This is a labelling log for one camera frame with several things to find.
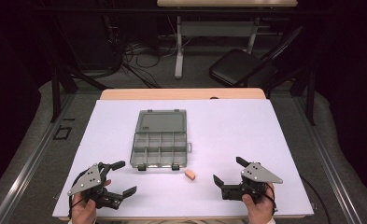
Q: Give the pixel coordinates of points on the black curtain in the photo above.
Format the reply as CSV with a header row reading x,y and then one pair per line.
x,y
7,93
352,93

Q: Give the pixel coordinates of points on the black metal stand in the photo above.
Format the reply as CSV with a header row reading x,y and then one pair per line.
x,y
55,93

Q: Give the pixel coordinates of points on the white frame desk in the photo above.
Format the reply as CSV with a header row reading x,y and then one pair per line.
x,y
228,28

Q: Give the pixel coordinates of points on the wooden table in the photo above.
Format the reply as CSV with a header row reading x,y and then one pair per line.
x,y
172,94

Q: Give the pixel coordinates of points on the grey clear compartment box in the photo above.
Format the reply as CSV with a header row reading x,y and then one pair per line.
x,y
159,146

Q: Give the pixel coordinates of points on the orange eraser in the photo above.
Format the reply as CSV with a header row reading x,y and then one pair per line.
x,y
190,174

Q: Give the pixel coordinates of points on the metal floor rail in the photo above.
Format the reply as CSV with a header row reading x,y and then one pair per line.
x,y
31,161
327,165

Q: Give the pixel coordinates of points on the person's left hand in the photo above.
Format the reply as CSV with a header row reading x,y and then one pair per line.
x,y
84,210

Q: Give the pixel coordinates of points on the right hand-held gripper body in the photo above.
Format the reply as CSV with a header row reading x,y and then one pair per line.
x,y
259,174

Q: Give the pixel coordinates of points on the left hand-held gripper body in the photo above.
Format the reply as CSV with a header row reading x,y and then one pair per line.
x,y
87,180

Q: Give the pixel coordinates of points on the person's right hand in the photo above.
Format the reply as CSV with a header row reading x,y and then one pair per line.
x,y
260,210

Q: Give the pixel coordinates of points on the white table board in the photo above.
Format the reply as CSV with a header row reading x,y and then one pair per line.
x,y
234,130

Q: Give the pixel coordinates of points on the black folding chair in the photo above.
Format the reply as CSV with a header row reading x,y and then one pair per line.
x,y
234,65

